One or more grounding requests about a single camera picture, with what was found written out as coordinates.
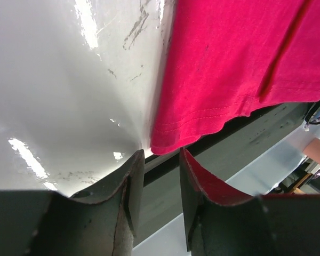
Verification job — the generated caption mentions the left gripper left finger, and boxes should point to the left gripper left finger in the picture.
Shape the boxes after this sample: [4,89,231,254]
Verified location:
[0,150,145,255]

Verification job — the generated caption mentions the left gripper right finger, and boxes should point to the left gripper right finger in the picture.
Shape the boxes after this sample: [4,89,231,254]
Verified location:
[180,149,320,255]

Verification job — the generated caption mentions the red t-shirt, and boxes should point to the red t-shirt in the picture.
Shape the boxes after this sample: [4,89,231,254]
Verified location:
[150,1,320,155]

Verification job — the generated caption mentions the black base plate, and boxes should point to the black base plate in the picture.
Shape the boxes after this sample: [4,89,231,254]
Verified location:
[134,103,320,244]

